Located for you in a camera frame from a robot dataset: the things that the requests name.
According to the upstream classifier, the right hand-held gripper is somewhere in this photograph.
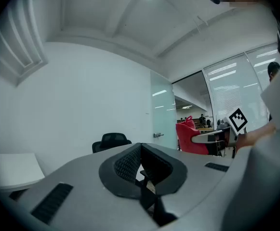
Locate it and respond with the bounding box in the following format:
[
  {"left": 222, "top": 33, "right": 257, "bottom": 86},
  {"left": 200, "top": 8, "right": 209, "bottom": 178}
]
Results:
[{"left": 191, "top": 107, "right": 249, "bottom": 159}]

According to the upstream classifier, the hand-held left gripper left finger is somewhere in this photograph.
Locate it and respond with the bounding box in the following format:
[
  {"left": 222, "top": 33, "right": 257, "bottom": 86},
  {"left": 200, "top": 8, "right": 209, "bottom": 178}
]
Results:
[{"left": 9, "top": 142, "right": 160, "bottom": 231}]

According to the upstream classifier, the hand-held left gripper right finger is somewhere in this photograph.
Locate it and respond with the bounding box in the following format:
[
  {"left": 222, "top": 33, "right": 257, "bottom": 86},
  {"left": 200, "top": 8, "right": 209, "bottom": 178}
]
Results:
[{"left": 141, "top": 142, "right": 234, "bottom": 218}]

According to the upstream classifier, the red cloth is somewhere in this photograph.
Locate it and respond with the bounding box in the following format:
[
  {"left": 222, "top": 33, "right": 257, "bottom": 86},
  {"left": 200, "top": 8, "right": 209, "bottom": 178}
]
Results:
[{"left": 175, "top": 115, "right": 209, "bottom": 155}]

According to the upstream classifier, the black mesh chair backrest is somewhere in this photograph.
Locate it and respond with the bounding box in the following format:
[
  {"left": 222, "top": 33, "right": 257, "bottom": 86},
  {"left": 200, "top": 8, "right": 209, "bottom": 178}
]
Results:
[{"left": 92, "top": 140, "right": 132, "bottom": 154}]

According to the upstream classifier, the person's right forearm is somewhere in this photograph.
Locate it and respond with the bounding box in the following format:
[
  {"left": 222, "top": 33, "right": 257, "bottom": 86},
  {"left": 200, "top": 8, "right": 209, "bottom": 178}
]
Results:
[{"left": 236, "top": 123, "right": 279, "bottom": 153}]

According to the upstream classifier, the frosted glass door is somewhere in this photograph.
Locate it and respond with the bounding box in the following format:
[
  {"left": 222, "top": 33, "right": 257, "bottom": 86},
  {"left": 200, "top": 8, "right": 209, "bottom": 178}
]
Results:
[{"left": 150, "top": 70, "right": 178, "bottom": 151}]

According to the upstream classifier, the glass partition with blinds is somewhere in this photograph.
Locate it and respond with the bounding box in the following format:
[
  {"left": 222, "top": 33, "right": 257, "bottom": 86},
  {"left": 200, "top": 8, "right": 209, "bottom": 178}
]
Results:
[{"left": 203, "top": 42, "right": 280, "bottom": 131}]

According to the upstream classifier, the black mesh chair headrest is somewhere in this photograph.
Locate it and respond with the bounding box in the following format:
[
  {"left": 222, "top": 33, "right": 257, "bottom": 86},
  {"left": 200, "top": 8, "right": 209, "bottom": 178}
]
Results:
[{"left": 101, "top": 133, "right": 127, "bottom": 146}]

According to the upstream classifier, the white square table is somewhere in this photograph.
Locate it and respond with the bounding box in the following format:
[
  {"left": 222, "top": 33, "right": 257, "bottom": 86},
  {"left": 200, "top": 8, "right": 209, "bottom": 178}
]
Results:
[{"left": 0, "top": 152, "right": 46, "bottom": 193}]

